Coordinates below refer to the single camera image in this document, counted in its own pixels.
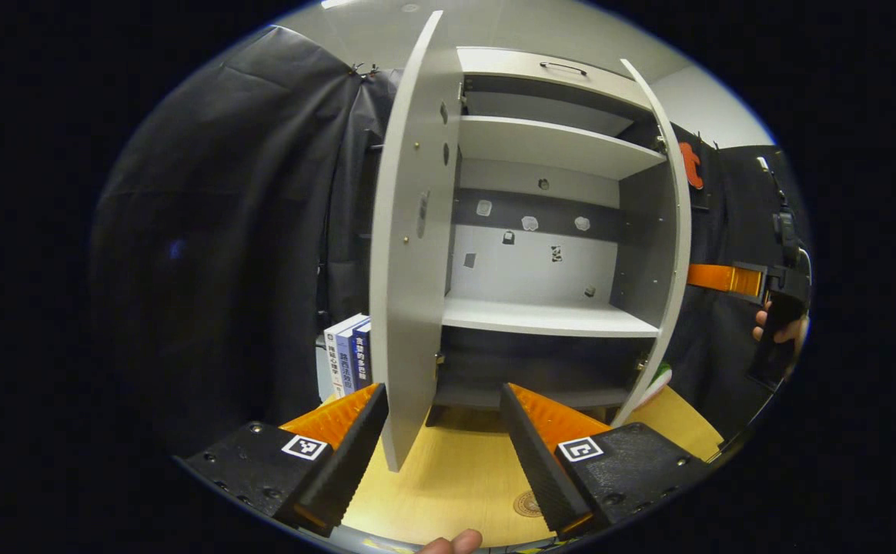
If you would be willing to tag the dark blue book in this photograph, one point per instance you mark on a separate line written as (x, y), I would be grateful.
(362, 354)

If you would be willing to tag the white book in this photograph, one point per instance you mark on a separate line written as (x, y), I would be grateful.
(334, 358)

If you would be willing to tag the light blue book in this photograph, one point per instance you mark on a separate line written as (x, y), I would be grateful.
(348, 358)

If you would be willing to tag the white cabinet drawer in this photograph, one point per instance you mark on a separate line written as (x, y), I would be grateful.
(509, 65)

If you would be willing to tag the round brown coaster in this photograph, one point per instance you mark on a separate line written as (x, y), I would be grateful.
(526, 504)

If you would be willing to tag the grey bookend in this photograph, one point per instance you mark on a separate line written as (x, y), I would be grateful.
(320, 377)

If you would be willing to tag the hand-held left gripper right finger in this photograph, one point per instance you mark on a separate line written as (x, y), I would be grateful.
(536, 462)

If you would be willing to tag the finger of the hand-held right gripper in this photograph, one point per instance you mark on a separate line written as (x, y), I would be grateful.
(725, 278)

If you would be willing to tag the watermelon slice toy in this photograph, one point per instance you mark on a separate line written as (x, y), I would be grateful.
(660, 381)

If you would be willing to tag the white and grey cabinet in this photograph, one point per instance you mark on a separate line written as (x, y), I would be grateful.
(548, 315)

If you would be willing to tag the white cabinet door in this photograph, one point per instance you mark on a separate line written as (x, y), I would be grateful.
(675, 254)
(409, 269)

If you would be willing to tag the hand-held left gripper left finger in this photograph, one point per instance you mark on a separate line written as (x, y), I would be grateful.
(352, 462)

